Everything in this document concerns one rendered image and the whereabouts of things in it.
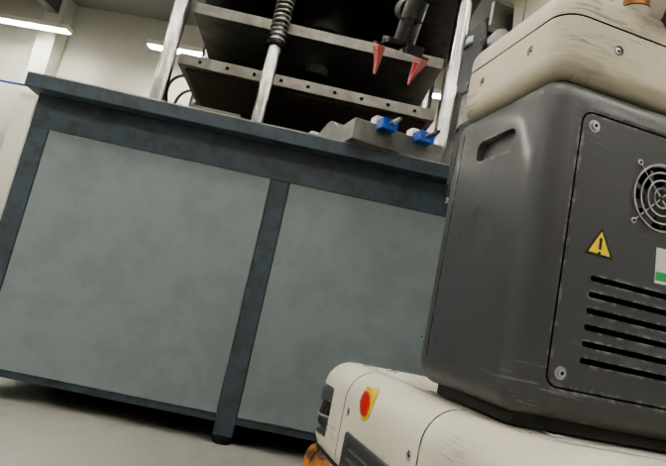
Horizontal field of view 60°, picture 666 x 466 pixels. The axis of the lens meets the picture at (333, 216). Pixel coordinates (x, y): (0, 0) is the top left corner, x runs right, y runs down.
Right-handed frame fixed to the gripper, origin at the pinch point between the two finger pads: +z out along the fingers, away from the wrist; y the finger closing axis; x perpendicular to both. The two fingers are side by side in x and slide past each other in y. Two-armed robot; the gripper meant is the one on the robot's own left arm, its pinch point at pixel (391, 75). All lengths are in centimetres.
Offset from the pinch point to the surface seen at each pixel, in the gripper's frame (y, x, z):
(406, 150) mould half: -7.9, 8.3, 16.3
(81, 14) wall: 276, -875, 88
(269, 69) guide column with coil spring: 25, -94, 16
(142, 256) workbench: 50, 12, 60
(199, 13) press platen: 58, -117, 4
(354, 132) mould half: 7.3, 9.5, 15.5
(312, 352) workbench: 4, 27, 69
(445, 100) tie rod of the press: -47, -81, 6
